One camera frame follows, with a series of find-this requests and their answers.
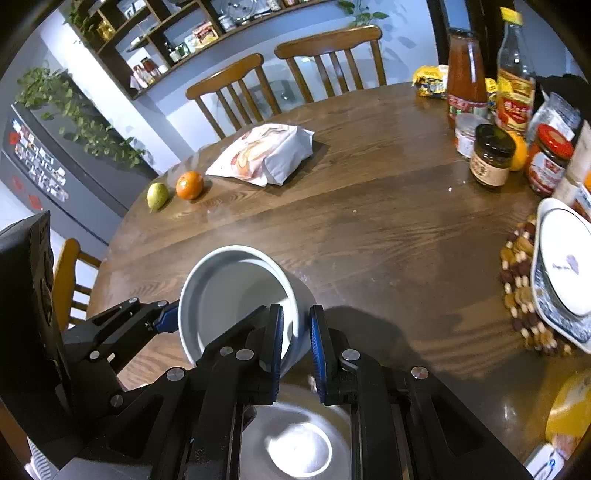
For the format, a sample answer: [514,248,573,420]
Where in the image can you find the white square timer device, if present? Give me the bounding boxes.
[524,443,566,480]

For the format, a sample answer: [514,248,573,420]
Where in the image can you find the white dark-rimmed bowl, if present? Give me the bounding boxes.
[538,210,591,317]

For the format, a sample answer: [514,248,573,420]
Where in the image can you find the row of shelf jars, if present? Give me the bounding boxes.
[97,18,222,88]

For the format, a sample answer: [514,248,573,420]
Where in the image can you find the brown jar with dark lid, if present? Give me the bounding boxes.
[469,124,516,188]

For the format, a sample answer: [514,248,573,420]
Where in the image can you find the trailing green plant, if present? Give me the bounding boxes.
[16,67,148,169]

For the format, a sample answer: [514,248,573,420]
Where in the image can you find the small leafy shelf plant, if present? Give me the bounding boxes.
[337,0,389,28]

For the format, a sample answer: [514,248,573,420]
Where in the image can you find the small white-lidded jar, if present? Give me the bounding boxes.
[455,113,490,158]

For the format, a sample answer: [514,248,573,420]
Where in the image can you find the black bag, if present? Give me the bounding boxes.
[536,74,591,125]

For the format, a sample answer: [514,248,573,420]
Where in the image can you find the glass pot lid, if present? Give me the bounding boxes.
[219,0,259,24]

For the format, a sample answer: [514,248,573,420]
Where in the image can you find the green pear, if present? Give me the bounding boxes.
[147,182,168,212]

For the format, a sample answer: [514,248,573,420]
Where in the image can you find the red sauce bottle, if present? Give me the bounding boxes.
[445,28,489,130]

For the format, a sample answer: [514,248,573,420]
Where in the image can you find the cluster of fridge magnets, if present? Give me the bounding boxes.
[9,117,68,204]

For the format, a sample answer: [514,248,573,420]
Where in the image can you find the grey refrigerator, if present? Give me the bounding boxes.
[0,102,160,245]

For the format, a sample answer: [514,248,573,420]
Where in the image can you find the white straight-sided ramekin bowl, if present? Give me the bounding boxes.
[178,244,311,377]

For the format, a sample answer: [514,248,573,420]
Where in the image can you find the white snack bag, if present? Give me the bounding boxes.
[205,124,315,186]

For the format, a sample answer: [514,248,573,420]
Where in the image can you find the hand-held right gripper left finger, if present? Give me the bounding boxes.
[55,303,284,480]

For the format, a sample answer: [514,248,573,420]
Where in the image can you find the yellow-capped vinegar bottle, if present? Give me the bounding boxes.
[495,7,537,134]

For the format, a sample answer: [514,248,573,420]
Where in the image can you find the blue patterned serving dish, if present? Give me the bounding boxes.
[531,198,591,347]

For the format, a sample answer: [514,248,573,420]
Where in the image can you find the white round bowl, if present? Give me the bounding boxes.
[240,383,354,480]

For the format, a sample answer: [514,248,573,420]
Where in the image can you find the yellow snack packet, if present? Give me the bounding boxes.
[412,65,451,100]

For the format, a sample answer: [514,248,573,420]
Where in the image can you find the dark wooden wall shelf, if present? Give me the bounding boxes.
[69,0,342,100]

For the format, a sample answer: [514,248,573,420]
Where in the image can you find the red-lidded sauce jar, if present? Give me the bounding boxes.
[525,124,575,198]

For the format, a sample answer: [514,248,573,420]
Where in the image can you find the wooden dining chair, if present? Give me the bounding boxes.
[52,237,102,330]
[274,25,387,103]
[186,53,282,139]

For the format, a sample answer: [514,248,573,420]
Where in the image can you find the wooden bead trivet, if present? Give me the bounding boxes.
[498,215,573,356]

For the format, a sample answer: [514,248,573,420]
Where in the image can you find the clear plastic food bag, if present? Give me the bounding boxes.
[531,91,583,139]

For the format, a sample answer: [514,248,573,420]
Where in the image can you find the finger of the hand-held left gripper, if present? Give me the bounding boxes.
[85,298,181,370]

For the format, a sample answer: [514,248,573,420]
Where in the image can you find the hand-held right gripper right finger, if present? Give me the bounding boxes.
[309,304,532,480]

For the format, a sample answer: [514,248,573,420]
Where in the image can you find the orange tangerine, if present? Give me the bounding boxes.
[175,171,205,200]

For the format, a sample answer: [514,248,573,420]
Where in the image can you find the yellow nut bag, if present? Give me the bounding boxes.
[545,369,591,457]

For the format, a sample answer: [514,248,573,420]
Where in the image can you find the yellow citrus fruit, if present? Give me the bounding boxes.
[505,131,528,172]

